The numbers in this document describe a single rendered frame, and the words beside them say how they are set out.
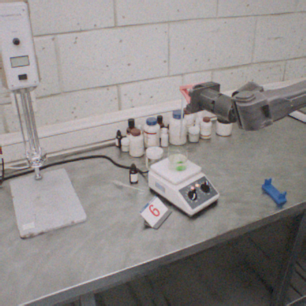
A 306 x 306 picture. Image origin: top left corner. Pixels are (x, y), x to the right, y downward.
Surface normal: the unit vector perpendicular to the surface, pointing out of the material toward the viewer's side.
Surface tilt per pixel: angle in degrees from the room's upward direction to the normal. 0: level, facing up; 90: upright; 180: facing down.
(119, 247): 0
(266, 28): 90
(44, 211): 0
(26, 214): 0
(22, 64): 90
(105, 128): 90
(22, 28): 90
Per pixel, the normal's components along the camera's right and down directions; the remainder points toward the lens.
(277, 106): 0.07, 0.43
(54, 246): 0.00, -0.86
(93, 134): 0.43, 0.45
